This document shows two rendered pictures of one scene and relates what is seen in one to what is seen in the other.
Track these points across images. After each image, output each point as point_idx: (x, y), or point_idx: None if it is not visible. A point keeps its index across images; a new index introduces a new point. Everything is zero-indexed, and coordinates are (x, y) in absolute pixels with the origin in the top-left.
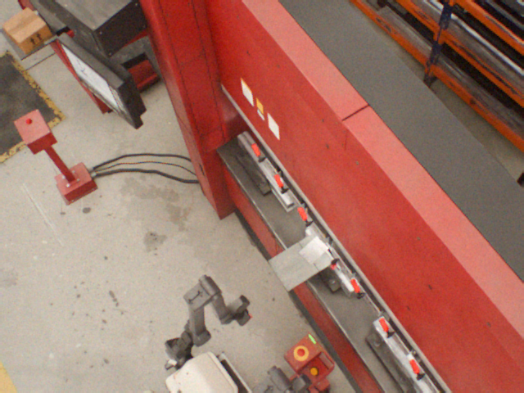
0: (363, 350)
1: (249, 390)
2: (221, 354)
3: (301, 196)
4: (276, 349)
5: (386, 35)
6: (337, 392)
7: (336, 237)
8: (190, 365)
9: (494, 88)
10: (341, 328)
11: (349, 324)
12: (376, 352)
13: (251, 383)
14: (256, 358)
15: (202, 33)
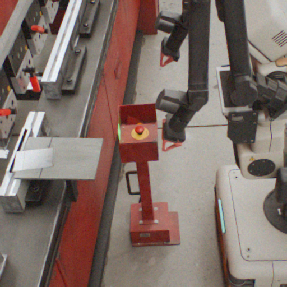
0: (85, 88)
1: (217, 74)
2: (225, 111)
3: None
4: (154, 281)
5: None
6: (130, 208)
7: (1, 29)
8: (276, 10)
9: None
10: (86, 113)
11: (75, 111)
12: (77, 77)
13: (203, 265)
14: (181, 286)
15: None
